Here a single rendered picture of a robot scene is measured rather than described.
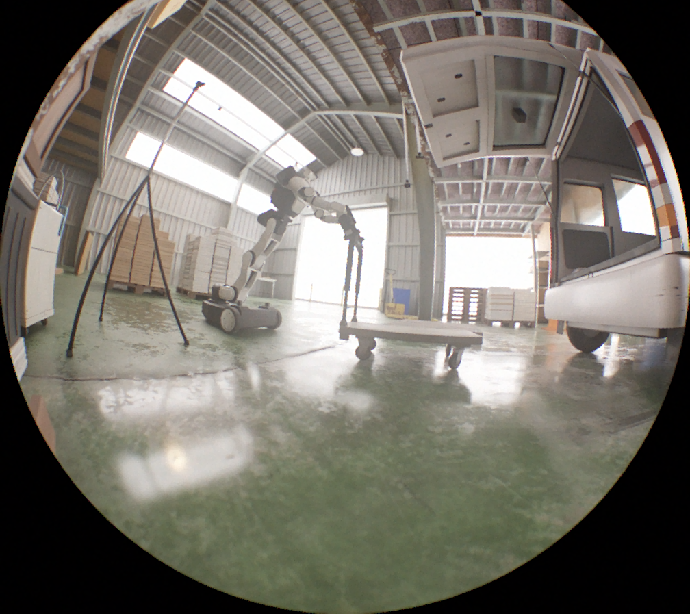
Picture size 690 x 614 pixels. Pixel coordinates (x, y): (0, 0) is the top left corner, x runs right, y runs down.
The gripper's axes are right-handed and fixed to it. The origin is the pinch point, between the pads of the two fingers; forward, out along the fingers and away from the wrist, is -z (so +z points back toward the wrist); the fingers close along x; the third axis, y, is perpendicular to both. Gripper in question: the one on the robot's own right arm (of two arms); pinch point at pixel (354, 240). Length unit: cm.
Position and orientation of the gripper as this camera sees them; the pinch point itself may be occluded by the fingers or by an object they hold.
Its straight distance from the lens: 144.8
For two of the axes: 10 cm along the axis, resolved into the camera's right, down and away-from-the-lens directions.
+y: 2.5, 1.5, 9.6
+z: -3.9, -8.9, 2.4
